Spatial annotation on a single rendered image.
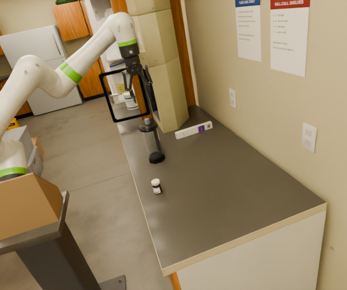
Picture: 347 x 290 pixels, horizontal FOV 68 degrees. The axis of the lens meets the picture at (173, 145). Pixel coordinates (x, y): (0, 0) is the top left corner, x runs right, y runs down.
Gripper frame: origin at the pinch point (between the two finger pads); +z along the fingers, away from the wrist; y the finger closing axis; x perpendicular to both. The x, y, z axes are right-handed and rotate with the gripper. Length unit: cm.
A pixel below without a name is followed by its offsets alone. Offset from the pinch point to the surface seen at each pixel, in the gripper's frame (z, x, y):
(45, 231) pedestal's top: 40, -30, -63
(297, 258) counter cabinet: 68, -73, 39
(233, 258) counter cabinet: 50, -73, 10
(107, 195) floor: 134, 116, -53
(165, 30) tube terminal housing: -25, 37, 30
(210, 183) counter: 41, -38, 17
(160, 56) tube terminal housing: -11.4, 31.2, 21.5
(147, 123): 16.0, -1.3, -1.0
